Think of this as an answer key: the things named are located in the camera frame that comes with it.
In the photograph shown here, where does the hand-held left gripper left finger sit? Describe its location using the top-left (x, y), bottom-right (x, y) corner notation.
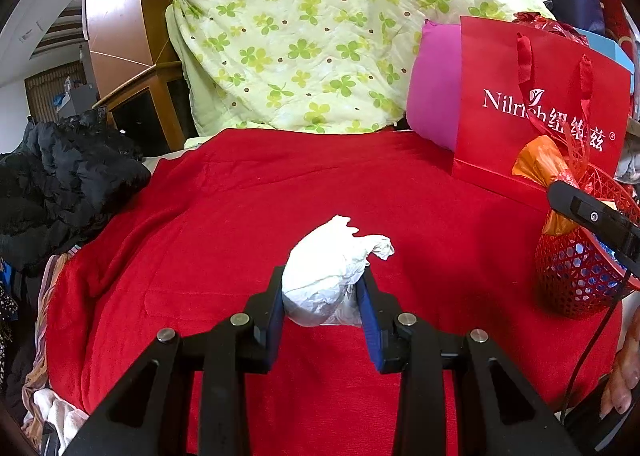
top-left (62, 265), bottom-right (287, 456)

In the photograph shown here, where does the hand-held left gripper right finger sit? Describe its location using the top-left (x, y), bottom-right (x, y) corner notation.
top-left (356, 270), bottom-right (583, 456)

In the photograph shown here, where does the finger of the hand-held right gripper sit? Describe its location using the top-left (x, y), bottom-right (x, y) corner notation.
top-left (546, 180), bottom-right (640, 263)

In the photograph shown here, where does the white plastic bag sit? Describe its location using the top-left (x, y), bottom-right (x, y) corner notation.
top-left (281, 216), bottom-right (396, 327)

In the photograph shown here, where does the orange-red plastic bag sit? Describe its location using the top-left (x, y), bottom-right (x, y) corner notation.
top-left (511, 135), bottom-right (586, 237)

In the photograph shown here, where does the red woven plastic basket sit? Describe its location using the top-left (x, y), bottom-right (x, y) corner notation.
top-left (535, 135), bottom-right (640, 321)

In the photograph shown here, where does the person's right hand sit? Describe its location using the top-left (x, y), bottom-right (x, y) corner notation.
top-left (599, 331), bottom-right (640, 419)

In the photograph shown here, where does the red blanket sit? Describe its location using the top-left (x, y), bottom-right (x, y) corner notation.
top-left (45, 128), bottom-right (626, 456)

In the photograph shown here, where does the red paper gift bag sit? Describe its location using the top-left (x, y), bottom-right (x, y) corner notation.
top-left (451, 16), bottom-right (633, 209)

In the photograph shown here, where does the light blue box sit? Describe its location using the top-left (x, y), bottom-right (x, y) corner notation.
top-left (575, 28), bottom-right (637, 72)

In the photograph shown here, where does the shiny red plastic wrap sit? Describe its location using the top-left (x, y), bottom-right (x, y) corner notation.
top-left (512, 12), bottom-right (591, 47)

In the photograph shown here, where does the pink pillow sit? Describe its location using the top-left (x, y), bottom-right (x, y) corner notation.
top-left (406, 20), bottom-right (463, 151)

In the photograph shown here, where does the striped cloth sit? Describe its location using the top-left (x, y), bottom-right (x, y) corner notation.
top-left (22, 248), bottom-right (78, 399)

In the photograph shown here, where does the white cloth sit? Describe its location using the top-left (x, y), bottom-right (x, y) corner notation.
top-left (34, 388), bottom-right (90, 453)

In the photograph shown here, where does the black puffer jacket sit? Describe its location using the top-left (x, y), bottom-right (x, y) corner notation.
top-left (0, 110), bottom-right (152, 277)

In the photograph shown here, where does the green clover print quilt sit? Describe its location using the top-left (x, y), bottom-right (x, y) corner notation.
top-left (166, 0), bottom-right (556, 137)

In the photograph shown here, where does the wooden cabinet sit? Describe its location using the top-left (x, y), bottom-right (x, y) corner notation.
top-left (82, 0), bottom-right (197, 157)

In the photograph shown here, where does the black cable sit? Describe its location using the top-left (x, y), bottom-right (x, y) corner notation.
top-left (559, 261), bottom-right (633, 424)

